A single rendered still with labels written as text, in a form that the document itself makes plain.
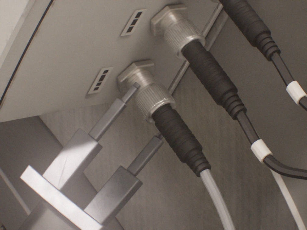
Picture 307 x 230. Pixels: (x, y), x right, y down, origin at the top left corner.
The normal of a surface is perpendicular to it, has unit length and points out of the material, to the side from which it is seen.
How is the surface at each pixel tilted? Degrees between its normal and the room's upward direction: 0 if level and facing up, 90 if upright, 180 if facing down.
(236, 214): 90
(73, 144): 62
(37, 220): 56
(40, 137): 35
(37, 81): 133
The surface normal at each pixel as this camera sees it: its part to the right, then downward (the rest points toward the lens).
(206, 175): -0.13, -0.28
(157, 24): 0.51, 0.73
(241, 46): -0.76, 0.14
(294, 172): -0.54, -0.13
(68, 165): -0.32, -0.33
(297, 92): -0.14, -0.49
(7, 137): 0.32, -0.77
